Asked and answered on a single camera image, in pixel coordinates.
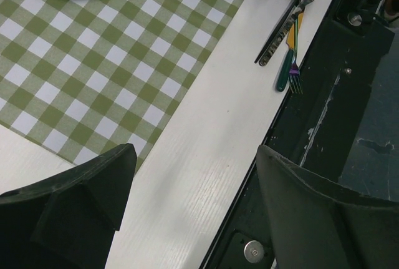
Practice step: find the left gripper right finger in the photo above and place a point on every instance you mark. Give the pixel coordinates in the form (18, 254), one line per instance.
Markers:
(317, 223)

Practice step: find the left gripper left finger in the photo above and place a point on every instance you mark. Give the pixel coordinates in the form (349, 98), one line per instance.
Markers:
(68, 220)

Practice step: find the green white checkered tablecloth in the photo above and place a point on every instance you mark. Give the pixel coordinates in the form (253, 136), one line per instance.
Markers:
(79, 77)

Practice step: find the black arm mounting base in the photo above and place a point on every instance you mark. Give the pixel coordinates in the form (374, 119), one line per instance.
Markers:
(344, 127)

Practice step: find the iridescent rainbow fork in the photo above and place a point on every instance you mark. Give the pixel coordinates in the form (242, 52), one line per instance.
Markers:
(294, 73)

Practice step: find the silver fork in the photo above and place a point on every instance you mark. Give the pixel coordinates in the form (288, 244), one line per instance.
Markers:
(281, 30)

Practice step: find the green handled knife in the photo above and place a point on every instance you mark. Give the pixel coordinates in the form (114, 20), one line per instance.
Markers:
(286, 65)

